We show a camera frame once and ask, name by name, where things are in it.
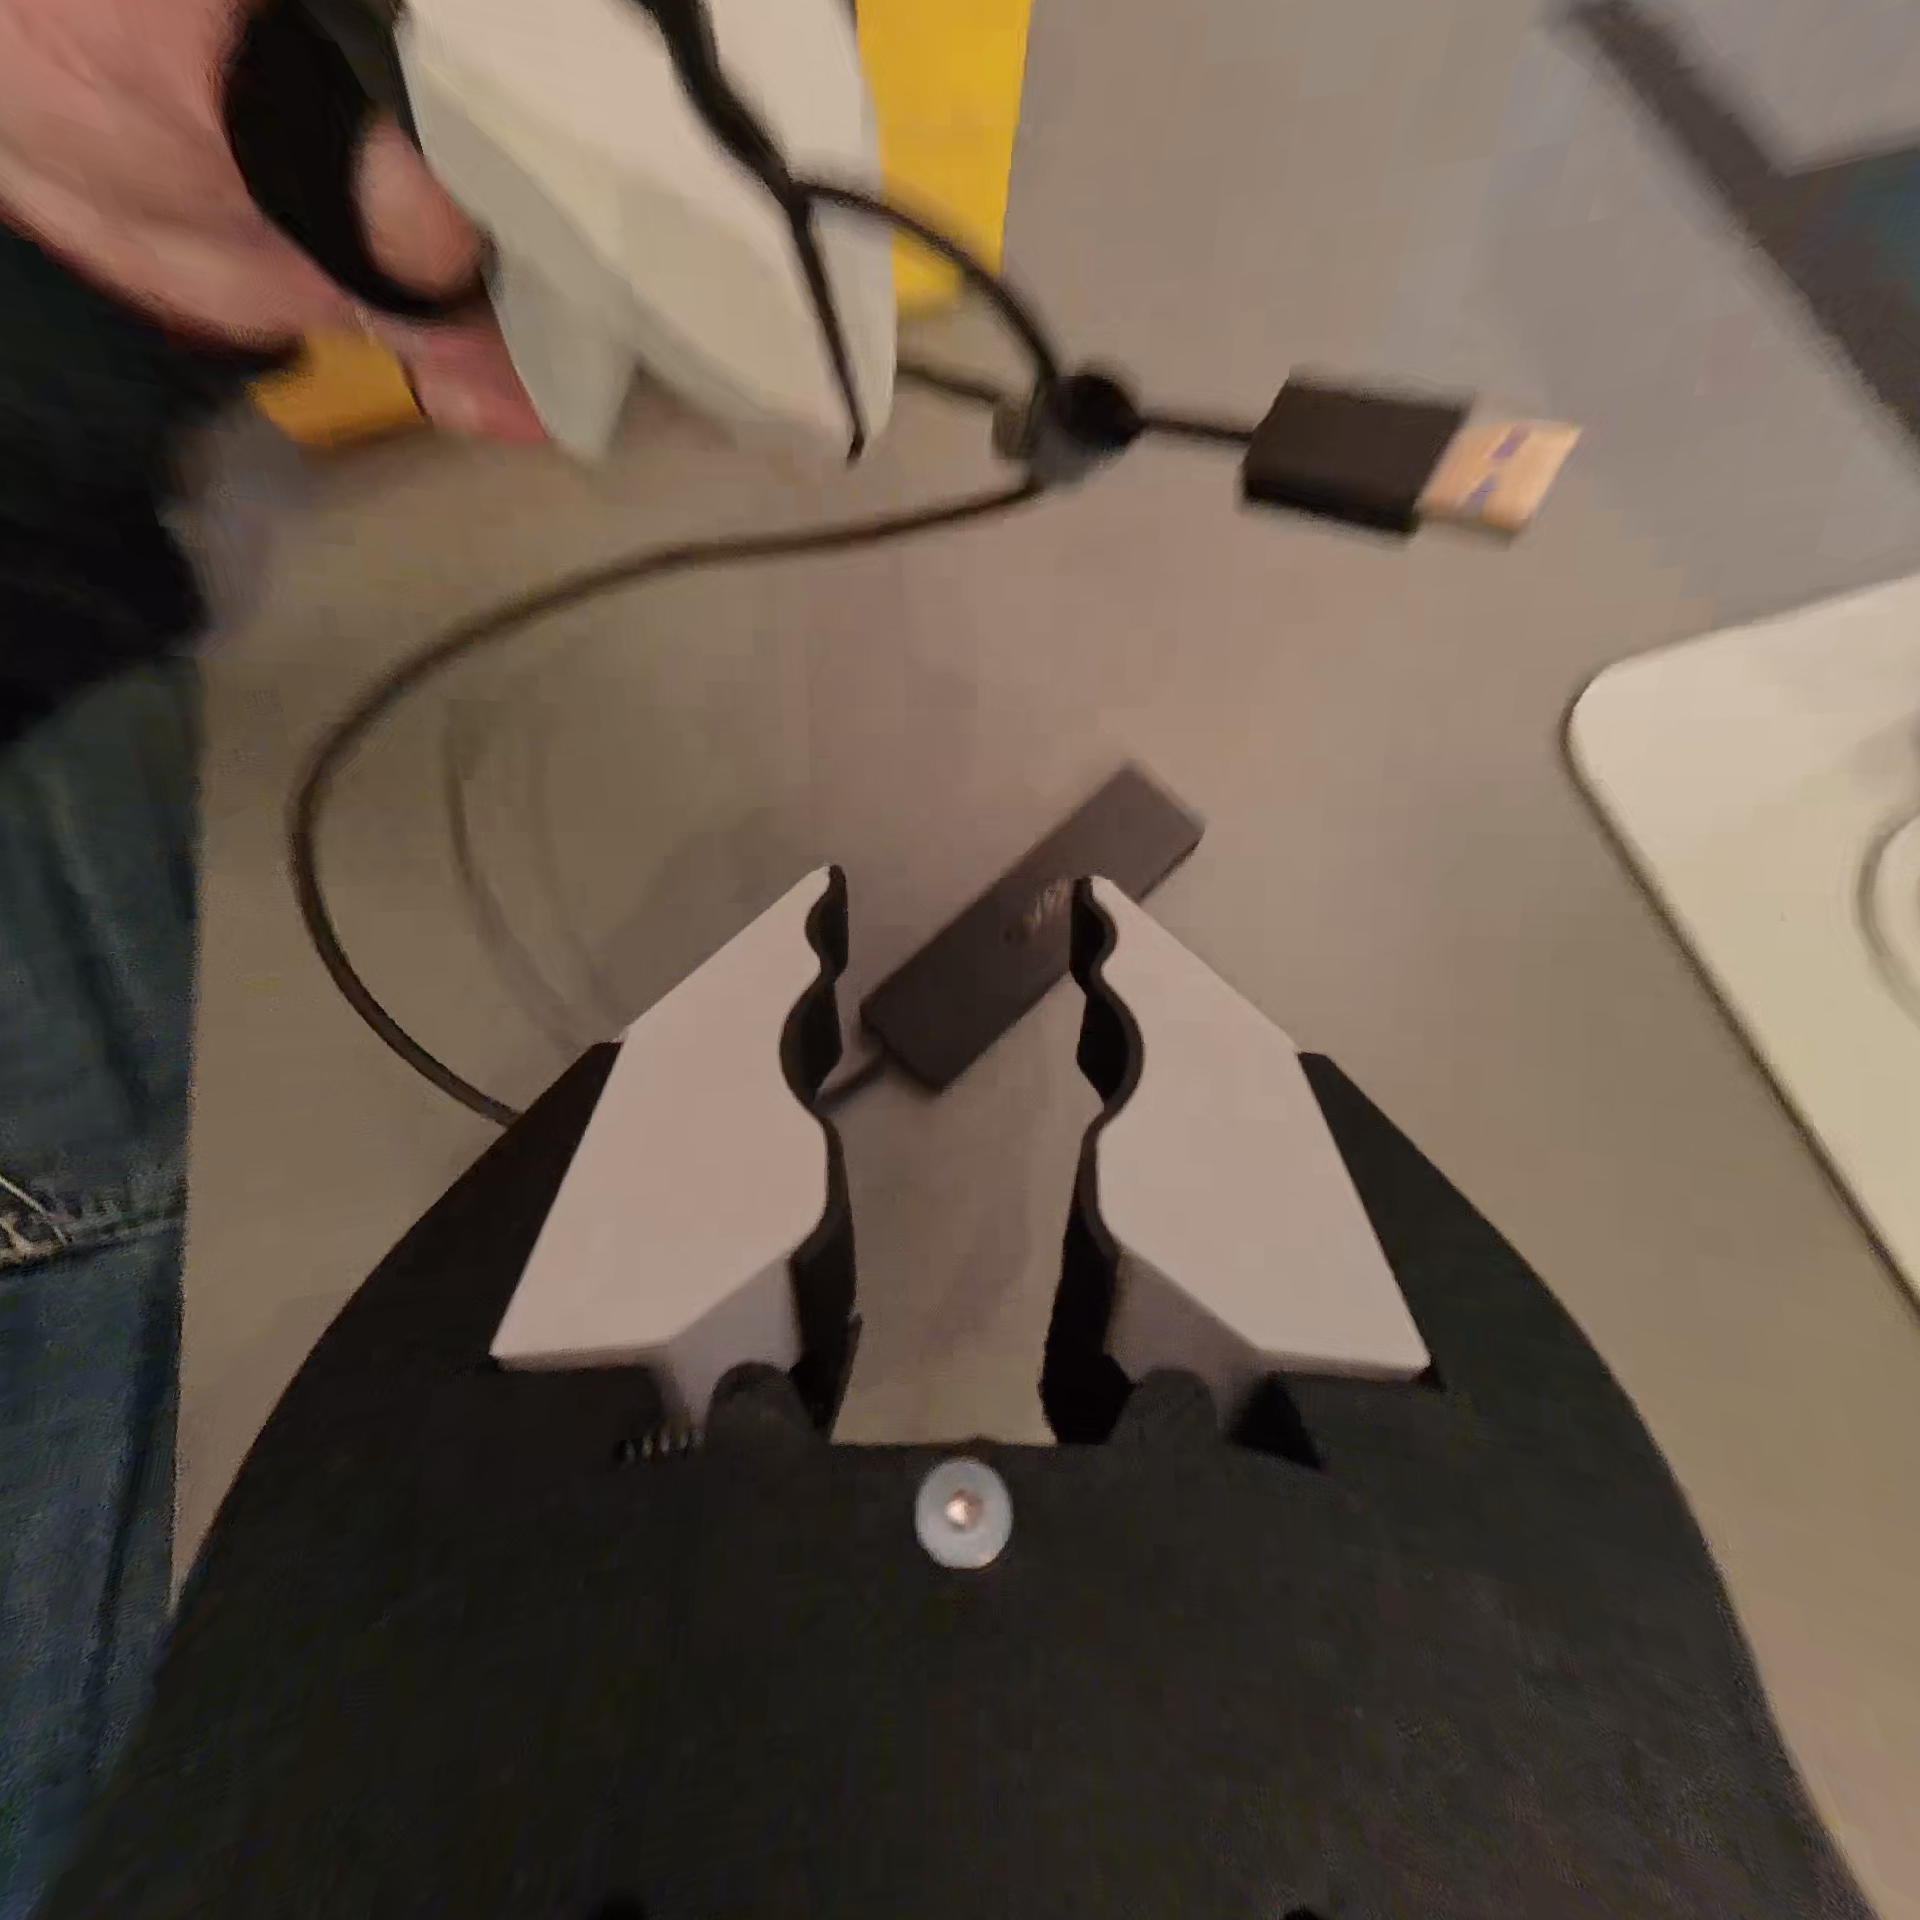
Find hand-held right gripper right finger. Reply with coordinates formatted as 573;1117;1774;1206
1044;874;1436;1442

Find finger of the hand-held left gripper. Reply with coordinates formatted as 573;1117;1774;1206
700;0;902;444
393;0;863;461

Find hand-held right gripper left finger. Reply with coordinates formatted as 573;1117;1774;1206
490;864;858;1434

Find yellow plastic bin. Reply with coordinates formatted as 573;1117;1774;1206
250;0;1040;458

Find black usb hub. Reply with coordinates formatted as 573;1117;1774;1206
858;762;1212;1091

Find dark grey hub cable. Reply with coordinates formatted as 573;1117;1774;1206
287;173;1586;1136

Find person's left forearm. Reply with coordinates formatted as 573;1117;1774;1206
0;240;247;727

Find person's left hand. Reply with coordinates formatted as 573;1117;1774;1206
0;0;558;451

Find person's legs in jeans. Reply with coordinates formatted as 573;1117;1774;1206
0;660;203;1831

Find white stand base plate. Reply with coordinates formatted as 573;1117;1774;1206
1564;569;1920;1314

